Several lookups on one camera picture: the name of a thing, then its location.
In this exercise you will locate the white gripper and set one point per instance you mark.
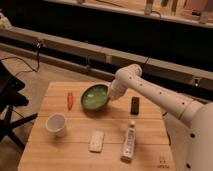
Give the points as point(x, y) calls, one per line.
point(116, 90)

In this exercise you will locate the green ceramic bowl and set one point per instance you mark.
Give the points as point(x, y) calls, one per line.
point(95, 97)

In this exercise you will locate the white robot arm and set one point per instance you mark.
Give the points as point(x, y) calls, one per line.
point(195, 115)

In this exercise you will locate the black rectangular block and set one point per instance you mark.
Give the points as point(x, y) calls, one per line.
point(135, 105)

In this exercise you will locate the red chili pepper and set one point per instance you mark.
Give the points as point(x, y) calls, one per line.
point(69, 101)

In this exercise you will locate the white plastic bottle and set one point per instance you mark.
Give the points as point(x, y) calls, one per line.
point(129, 143)

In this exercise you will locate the white paper cup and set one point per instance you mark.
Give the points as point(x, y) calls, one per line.
point(56, 125)

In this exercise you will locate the black office chair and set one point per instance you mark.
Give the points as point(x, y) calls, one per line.
point(9, 98)

